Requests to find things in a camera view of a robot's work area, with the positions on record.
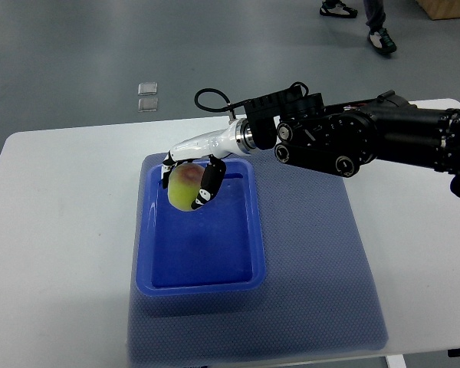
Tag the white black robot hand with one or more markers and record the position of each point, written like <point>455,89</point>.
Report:
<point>208,150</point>

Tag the upper clear floor square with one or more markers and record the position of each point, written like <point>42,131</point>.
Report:
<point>147,88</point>

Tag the grey trouser leg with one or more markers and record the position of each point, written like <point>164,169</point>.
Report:
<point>375,14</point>

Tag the blue plastic tray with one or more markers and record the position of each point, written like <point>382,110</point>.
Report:
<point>216,248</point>

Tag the lower clear floor square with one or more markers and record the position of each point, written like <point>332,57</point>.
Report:
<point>148,104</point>

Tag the grey blue textured mat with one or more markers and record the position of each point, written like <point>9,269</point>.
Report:
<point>318,297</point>

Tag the green red peach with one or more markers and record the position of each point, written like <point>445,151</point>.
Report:
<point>184,184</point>

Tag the cardboard box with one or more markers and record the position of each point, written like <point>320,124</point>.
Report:
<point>440,9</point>

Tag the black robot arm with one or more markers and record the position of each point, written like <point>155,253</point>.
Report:
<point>338,139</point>

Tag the clear floor square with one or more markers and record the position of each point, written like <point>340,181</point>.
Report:
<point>147,88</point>
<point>148,104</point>

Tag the green black white shoe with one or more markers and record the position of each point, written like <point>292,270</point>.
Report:
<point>381,41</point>

